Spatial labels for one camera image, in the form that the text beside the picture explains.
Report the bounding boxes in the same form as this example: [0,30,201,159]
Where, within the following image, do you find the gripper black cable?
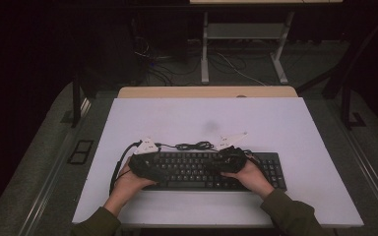
[108,140,144,197]
[242,149,262,167]

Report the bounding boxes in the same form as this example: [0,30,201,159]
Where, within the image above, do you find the white floor cable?
[216,52,268,88]

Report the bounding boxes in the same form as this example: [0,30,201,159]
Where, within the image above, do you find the person's left hand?
[110,160,159,208]

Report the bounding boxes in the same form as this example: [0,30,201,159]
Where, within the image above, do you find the person's right hand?
[220,158,276,202]

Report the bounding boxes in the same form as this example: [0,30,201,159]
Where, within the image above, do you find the white metal shelf stand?
[200,11,295,86]

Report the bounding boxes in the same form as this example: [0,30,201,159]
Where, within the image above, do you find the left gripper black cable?
[108,140,144,197]

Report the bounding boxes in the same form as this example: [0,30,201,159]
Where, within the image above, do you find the wooden table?
[117,86,299,98]

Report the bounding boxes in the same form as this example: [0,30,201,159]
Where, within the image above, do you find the black floor socket plate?
[66,140,95,165]

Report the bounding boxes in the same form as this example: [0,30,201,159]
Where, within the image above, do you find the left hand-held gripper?
[127,137,165,183]

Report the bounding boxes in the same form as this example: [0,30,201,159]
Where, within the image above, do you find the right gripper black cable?
[242,149,262,167]

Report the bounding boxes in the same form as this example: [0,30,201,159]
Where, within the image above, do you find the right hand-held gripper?
[211,132,248,174]

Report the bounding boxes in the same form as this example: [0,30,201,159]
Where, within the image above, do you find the black computer keyboard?
[142,150,288,193]

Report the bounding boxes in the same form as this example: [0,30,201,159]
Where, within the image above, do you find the black floor cables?
[132,35,205,87]

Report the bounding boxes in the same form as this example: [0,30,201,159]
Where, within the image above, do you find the black keyboard cable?
[156,141,216,152]

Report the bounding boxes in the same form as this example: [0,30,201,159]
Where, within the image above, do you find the black metal stand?
[340,80,367,131]

